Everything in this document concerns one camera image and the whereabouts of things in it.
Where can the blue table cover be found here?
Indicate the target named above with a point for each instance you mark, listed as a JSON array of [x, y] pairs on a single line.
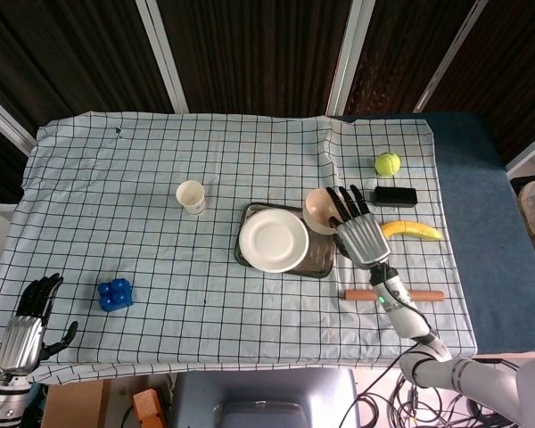
[[481, 223]]

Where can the yellow banana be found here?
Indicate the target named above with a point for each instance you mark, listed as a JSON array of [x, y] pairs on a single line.
[[414, 230]]

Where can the black rectangular box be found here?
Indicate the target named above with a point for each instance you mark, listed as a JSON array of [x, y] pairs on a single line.
[[395, 197]]

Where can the orange box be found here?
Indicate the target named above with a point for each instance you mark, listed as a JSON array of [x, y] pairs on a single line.
[[147, 408]]

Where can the brown cardboard box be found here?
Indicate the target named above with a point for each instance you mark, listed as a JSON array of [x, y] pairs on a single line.
[[76, 403]]

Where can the rectangular metal tray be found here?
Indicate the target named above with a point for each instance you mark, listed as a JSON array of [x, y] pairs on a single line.
[[321, 258]]

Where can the white paper plate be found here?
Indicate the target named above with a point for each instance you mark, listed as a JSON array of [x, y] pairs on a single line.
[[272, 241]]

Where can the white paper cup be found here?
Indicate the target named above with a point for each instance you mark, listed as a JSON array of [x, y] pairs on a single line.
[[191, 196]]

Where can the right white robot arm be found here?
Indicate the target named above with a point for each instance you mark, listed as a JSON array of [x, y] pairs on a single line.
[[405, 316]]

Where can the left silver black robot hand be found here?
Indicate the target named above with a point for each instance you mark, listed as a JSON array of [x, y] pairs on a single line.
[[20, 343]]

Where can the dark brown curtain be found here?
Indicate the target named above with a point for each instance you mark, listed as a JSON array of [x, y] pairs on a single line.
[[258, 49]]

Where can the checkered light blue tablecloth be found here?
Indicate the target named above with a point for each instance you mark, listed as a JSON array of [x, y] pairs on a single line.
[[205, 321]]

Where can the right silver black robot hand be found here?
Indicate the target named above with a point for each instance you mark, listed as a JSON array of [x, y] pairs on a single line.
[[363, 238]]

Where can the blue building block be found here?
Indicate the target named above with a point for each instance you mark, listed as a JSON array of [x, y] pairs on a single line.
[[115, 295]]

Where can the yellow-green tennis ball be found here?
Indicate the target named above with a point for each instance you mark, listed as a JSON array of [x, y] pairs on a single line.
[[387, 164]]

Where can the white frame post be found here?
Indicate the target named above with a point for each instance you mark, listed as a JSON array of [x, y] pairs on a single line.
[[350, 58], [162, 58], [6, 120], [530, 156], [450, 58]]

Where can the beige bowl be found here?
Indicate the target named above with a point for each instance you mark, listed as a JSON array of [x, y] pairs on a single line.
[[317, 207]]

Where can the wooden rolling pin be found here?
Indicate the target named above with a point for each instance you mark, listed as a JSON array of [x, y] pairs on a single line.
[[361, 295]]

